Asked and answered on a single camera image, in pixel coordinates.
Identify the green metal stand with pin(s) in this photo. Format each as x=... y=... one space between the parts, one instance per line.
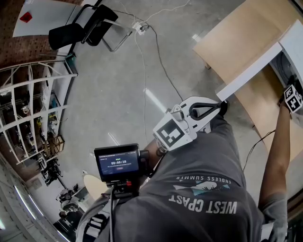
x=71 y=62

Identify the round beige table top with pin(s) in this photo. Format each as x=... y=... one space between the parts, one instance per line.
x=94 y=189

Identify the white microwave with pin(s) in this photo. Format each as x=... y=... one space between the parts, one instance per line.
x=251 y=73

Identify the person's right forearm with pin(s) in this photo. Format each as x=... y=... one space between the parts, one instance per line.
x=277 y=153

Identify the person's black shoe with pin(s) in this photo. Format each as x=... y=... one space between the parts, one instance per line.
x=225 y=107

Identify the person's left forearm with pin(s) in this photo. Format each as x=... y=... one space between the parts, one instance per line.
x=154 y=147

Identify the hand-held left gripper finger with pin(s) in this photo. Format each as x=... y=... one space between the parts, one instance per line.
x=201 y=99
x=210 y=115

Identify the white grid shelf rack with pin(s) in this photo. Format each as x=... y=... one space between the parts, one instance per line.
x=30 y=106

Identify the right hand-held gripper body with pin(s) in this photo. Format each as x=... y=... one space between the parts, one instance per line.
x=293 y=99

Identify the black cantilever chair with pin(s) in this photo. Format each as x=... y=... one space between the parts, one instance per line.
x=82 y=26

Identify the white board panel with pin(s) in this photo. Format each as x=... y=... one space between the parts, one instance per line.
x=52 y=16

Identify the white power strip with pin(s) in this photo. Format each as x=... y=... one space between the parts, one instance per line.
x=139 y=28

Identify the person's grey printed t-shirt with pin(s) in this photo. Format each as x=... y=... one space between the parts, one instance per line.
x=189 y=189

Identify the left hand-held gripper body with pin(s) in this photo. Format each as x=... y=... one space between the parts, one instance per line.
x=172 y=132

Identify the red diamond sticker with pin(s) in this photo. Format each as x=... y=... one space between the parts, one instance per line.
x=25 y=17

